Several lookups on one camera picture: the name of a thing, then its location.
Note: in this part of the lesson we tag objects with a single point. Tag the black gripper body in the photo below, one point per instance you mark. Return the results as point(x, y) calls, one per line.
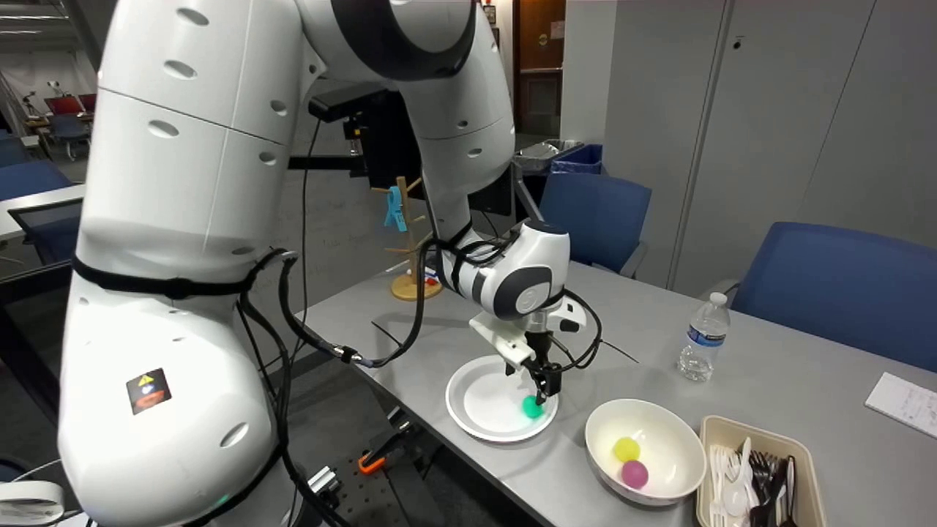
point(537, 346)

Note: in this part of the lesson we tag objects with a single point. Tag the blue-green ball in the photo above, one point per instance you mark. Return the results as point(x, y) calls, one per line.
point(531, 409)

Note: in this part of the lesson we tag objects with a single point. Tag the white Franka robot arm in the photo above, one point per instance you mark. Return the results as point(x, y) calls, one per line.
point(176, 195)

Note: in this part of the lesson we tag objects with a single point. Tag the white plate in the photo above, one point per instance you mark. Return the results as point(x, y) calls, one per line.
point(485, 399)

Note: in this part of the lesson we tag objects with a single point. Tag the yellow ball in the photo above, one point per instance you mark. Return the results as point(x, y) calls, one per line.
point(625, 450)

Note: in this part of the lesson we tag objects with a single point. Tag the pink ball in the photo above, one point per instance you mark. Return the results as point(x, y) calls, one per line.
point(634, 476)

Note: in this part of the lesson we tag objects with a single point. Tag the white bowl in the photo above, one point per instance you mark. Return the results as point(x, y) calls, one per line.
point(673, 459)

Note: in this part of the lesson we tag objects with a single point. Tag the wooden stand with round base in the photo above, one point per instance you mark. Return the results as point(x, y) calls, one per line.
point(414, 286)

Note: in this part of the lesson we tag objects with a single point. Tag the blue office chair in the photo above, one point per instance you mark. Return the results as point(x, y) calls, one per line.
point(596, 216)
point(837, 283)

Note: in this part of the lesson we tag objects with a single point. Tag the clear water bottle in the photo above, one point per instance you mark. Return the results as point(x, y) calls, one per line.
point(703, 340)

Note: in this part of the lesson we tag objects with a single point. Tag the black tripod with orange clamp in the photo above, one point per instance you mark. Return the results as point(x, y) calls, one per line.
point(370, 461)

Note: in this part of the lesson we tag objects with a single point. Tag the blue bin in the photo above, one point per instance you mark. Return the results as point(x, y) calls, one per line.
point(581, 156)

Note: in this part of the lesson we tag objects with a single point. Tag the light blue hanging item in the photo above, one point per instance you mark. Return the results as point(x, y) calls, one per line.
point(397, 208)

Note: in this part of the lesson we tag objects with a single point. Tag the white plastic cutlery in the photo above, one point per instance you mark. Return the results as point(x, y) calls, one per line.
point(728, 478)

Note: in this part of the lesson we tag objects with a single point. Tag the beige cutlery tray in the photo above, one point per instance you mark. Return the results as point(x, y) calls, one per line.
point(770, 440)

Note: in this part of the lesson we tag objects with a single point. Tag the black plastic forks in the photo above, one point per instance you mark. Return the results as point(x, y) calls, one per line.
point(770, 478)

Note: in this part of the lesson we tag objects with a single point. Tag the black mounted device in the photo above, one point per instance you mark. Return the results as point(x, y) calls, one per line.
point(385, 135)

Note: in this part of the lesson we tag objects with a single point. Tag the grey metal cabinet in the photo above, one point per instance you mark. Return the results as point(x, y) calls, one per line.
point(779, 119)

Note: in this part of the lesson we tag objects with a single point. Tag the white paper sheet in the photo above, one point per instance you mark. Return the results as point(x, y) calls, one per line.
point(909, 403)

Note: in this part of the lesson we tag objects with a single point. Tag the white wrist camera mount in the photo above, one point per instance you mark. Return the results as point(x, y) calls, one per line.
point(498, 337)

